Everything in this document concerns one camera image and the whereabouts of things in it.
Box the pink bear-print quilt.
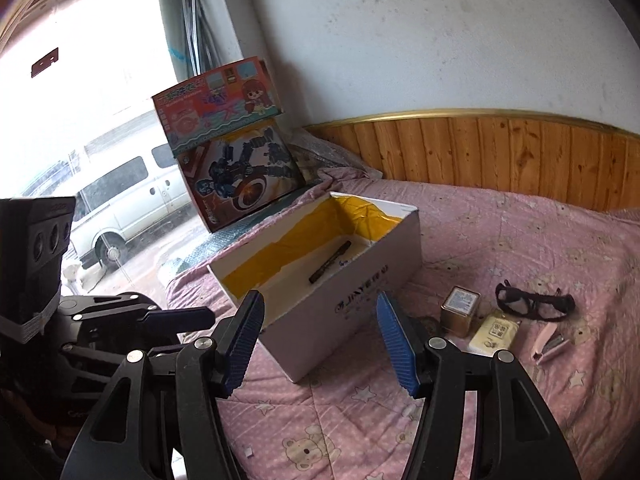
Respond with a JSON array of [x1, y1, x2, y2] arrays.
[[164, 167, 640, 480]]

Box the wooden headboard panel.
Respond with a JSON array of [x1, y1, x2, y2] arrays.
[[307, 108, 640, 211]]

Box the black marker pen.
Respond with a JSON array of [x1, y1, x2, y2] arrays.
[[308, 240, 352, 284]]

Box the bubble wrap at headboard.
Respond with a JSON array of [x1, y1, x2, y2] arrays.
[[284, 128, 383, 183]]

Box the white cardboard box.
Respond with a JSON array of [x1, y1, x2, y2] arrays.
[[209, 193, 422, 382]]

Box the pink girl toy box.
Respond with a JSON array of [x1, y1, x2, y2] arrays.
[[153, 56, 282, 155]]

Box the gold square tin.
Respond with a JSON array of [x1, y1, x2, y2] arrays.
[[439, 286, 480, 338]]

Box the black safety glasses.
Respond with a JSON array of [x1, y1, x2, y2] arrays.
[[495, 281, 576, 323]]

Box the white van outside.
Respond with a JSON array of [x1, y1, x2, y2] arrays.
[[22, 114, 194, 271]]

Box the beige tissue pack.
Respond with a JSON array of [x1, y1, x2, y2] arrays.
[[466, 311, 520, 356]]

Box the robot toy box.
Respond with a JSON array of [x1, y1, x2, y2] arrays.
[[177, 119, 305, 233]]

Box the pink stapler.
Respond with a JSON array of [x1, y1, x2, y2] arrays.
[[532, 323, 570, 365]]

